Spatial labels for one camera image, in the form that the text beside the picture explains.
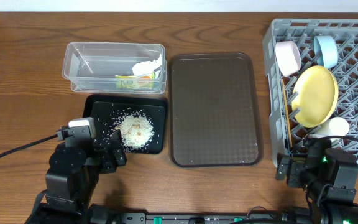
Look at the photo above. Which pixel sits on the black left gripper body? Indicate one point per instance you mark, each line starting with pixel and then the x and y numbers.
pixel 112 152

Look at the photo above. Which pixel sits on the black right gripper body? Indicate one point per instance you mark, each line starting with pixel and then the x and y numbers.
pixel 291 168

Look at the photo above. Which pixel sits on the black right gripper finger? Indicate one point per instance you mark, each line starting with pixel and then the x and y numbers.
pixel 282 159
pixel 281 172

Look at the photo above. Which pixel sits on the rice leftovers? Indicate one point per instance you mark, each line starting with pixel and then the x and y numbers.
pixel 136 128

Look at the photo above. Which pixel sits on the wooden chopstick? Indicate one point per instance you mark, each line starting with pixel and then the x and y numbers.
pixel 286 107
pixel 290 139

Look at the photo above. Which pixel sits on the white green cup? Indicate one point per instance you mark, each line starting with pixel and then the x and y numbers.
pixel 333 127

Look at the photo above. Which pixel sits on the pandan cake wrapper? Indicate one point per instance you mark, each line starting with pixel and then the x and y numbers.
pixel 136 81

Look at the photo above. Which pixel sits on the white tissue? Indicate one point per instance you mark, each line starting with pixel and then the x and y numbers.
pixel 147 67

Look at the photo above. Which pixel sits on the yellow plate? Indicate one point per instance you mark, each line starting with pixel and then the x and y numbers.
pixel 316 98

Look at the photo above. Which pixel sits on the pink bowl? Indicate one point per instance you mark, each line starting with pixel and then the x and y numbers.
pixel 288 57

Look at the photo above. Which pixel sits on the blue bowl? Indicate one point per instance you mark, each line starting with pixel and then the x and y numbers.
pixel 325 49

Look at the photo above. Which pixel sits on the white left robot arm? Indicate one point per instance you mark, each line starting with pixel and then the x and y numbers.
pixel 75 167

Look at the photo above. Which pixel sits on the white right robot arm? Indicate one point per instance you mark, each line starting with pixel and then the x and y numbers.
pixel 328 176

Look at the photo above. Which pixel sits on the grey dishwasher rack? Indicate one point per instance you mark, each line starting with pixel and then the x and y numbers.
pixel 302 32

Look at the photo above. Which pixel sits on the black tray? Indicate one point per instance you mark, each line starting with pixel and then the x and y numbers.
pixel 108 111

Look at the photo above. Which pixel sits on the clear plastic bin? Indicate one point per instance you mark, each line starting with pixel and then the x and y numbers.
pixel 92 67

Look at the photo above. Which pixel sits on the brown serving tray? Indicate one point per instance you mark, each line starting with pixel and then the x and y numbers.
pixel 214 115

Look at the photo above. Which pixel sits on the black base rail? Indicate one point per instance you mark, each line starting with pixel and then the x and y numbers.
pixel 258 214

